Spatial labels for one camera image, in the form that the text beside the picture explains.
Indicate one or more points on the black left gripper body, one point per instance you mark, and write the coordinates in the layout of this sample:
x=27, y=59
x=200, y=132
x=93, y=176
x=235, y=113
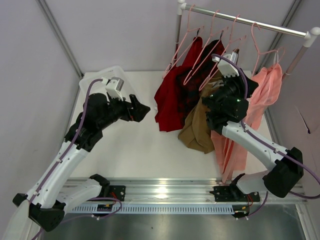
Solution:
x=131, y=110

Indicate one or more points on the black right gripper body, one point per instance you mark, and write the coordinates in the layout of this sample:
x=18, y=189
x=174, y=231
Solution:
x=246, y=83

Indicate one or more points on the pink pleated skirt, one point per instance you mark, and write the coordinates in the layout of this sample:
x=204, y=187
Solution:
x=231, y=156

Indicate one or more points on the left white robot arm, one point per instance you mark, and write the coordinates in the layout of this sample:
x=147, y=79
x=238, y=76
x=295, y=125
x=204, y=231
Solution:
x=47, y=205

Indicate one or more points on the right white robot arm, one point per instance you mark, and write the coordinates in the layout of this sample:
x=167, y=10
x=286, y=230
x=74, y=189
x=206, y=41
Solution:
x=283, y=166

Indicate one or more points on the red black plaid skirt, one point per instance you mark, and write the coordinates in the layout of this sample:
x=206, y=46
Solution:
x=190, y=92

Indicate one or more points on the tan brown skirt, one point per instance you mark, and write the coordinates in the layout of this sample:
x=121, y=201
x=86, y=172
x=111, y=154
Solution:
x=196, y=134

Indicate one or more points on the pink hanger with plaid skirt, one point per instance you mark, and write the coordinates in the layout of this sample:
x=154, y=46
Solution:
x=212, y=41

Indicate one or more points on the pink hanger with red skirt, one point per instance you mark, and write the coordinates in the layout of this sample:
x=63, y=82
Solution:
x=180, y=46

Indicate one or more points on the white perforated plastic basket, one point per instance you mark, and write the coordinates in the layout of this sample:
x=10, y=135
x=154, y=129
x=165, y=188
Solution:
x=108, y=73

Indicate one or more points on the white metal clothes rack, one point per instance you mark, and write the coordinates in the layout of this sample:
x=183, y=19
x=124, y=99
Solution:
x=309, y=36

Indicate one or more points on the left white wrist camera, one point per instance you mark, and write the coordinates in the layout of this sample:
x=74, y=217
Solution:
x=113, y=87

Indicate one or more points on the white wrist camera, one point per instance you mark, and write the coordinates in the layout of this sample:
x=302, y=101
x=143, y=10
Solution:
x=113, y=87
x=226, y=69

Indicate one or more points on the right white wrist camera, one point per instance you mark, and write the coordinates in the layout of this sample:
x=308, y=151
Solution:
x=226, y=69

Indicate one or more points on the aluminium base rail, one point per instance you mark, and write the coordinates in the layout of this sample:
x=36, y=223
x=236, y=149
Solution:
x=173, y=190

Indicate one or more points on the white slotted cable duct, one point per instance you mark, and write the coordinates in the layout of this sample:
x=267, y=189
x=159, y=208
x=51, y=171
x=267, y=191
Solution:
x=130, y=208

